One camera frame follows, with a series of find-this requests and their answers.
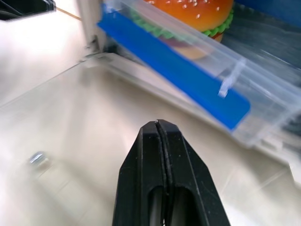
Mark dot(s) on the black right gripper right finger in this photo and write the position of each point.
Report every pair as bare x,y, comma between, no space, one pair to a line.
188,179

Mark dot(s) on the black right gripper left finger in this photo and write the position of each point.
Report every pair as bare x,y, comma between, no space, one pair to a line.
141,164

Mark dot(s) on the clear food container blue lid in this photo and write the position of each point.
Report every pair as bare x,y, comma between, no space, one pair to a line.
188,77

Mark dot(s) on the toy hamburger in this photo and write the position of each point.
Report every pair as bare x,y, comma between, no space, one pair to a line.
200,14

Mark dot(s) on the black object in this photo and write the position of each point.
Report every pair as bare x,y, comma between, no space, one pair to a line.
21,9

